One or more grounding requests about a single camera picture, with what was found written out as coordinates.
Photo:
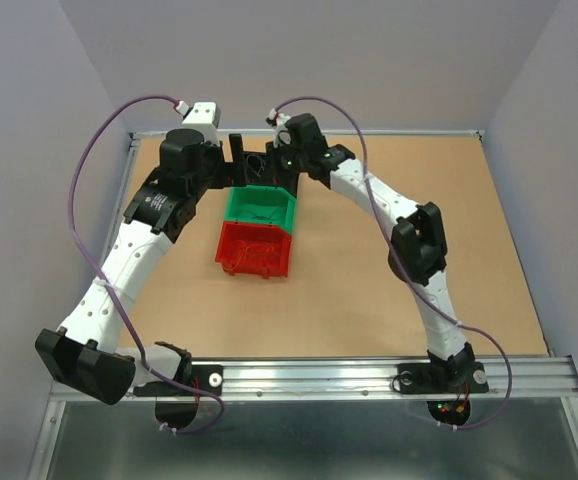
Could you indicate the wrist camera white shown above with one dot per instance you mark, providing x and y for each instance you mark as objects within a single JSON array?
[
  {"x": 203, "y": 117},
  {"x": 277, "y": 121}
]

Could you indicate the red plastic bin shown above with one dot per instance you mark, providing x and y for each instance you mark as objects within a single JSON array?
[{"x": 254, "y": 249}]

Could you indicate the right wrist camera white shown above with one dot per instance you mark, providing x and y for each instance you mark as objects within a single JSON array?
[{"x": 277, "y": 121}]

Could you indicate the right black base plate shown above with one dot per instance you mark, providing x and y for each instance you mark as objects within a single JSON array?
[{"x": 431, "y": 379}]

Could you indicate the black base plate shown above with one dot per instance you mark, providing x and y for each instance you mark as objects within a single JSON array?
[
  {"x": 205, "y": 377},
  {"x": 431, "y": 379}
]

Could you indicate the green plastic bin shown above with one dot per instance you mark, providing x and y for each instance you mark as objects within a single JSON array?
[{"x": 262, "y": 205}]

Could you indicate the aluminium frame rail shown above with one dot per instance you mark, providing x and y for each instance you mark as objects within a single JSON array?
[{"x": 323, "y": 379}]

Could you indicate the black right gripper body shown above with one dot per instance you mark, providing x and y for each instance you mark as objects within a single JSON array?
[{"x": 294, "y": 157}]

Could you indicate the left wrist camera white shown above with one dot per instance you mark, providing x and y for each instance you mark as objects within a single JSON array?
[{"x": 203, "y": 117}]

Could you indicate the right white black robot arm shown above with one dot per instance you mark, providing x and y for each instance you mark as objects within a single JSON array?
[{"x": 414, "y": 232}]

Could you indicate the black plastic bin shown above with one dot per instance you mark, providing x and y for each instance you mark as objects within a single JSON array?
[{"x": 263, "y": 170}]

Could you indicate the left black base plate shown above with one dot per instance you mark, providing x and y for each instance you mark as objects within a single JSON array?
[{"x": 205, "y": 377}]

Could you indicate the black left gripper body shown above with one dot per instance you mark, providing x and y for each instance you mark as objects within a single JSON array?
[{"x": 218, "y": 174}]

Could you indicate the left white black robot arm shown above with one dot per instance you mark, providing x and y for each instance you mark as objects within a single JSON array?
[{"x": 83, "y": 352}]

